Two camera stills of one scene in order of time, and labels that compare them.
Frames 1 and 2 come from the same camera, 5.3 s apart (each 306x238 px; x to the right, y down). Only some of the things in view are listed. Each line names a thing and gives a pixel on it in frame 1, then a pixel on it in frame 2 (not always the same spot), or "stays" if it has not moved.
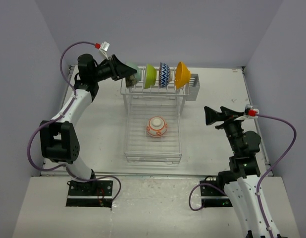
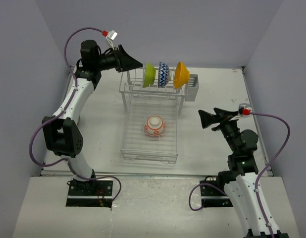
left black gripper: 125,70 -> 123,61
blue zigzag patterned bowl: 164,75 stays
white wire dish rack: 153,125 stays
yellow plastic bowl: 182,76 stays
